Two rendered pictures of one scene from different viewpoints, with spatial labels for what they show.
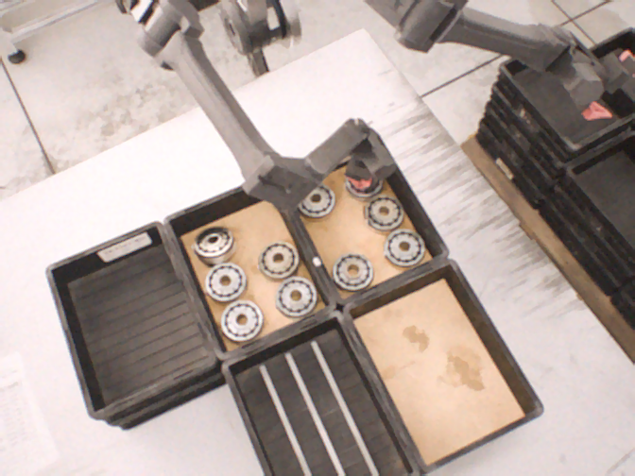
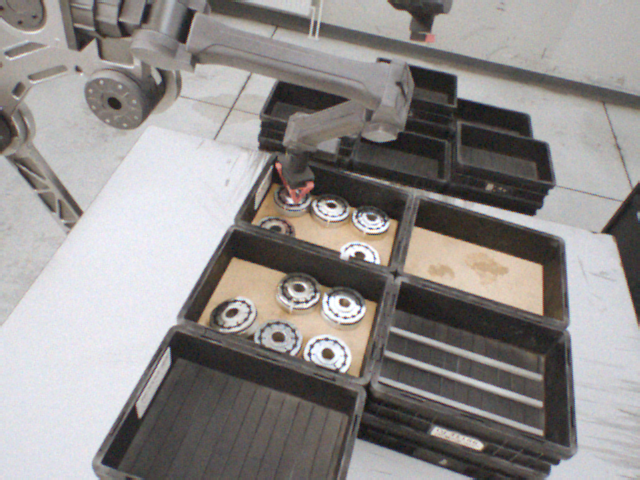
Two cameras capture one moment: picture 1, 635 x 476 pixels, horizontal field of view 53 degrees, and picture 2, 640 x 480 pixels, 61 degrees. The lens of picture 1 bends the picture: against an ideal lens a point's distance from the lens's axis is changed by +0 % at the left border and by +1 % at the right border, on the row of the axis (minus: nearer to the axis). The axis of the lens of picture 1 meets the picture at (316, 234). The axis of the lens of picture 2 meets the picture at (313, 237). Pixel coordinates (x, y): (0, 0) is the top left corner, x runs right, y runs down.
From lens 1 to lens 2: 0.95 m
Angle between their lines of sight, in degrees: 38
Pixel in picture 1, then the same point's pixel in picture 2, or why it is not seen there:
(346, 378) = (437, 333)
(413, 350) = (449, 280)
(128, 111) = not seen: outside the picture
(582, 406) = not seen: hidden behind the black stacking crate
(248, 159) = (372, 77)
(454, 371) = (484, 272)
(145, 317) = (234, 437)
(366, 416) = (478, 345)
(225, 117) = (317, 57)
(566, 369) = not seen: hidden behind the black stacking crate
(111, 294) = (174, 448)
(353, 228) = (319, 235)
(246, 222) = (234, 288)
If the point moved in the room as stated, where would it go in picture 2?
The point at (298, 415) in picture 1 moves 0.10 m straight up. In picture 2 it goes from (442, 389) to (458, 365)
